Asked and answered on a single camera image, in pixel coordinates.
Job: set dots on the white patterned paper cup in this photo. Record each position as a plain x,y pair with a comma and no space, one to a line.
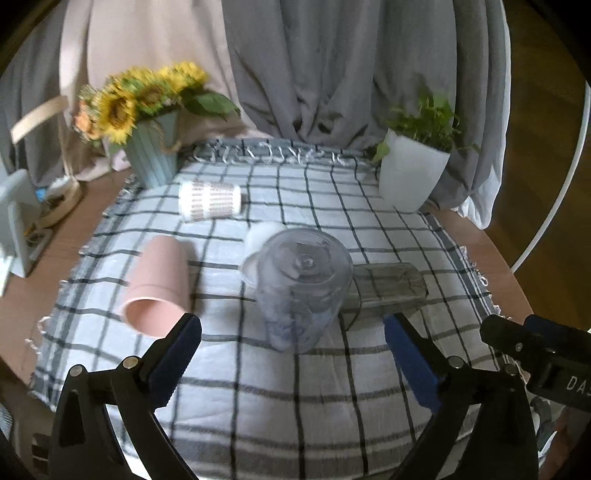
199,200

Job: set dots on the checkered grey white tablecloth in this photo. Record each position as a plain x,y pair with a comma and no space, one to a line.
279,388

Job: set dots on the green potted plant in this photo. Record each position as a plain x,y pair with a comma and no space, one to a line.
434,124

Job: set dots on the smoky grey glass tumbler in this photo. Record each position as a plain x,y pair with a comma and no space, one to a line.
388,290

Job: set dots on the light blue flower vase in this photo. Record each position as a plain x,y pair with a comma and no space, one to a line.
152,150

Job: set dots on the pink plastic cup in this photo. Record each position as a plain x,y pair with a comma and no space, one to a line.
157,294

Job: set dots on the wooden chair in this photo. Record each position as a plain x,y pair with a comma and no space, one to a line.
47,124

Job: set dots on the grey curtain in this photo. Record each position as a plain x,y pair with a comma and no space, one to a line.
322,73

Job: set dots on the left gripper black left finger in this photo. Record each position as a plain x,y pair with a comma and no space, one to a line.
83,443

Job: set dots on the white ribbed plant pot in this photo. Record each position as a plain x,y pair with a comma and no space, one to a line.
409,172

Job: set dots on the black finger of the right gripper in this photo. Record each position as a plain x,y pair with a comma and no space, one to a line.
516,341
558,337

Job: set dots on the yellow sunflower bouquet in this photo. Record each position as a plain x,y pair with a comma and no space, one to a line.
139,95

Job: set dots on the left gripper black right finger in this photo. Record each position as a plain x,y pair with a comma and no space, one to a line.
502,444

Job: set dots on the clear plastic measuring bottle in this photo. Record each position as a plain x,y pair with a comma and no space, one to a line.
303,277

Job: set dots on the white plastic cup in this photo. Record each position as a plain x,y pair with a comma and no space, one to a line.
254,241

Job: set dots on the beige curtain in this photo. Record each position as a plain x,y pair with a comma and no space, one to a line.
101,38

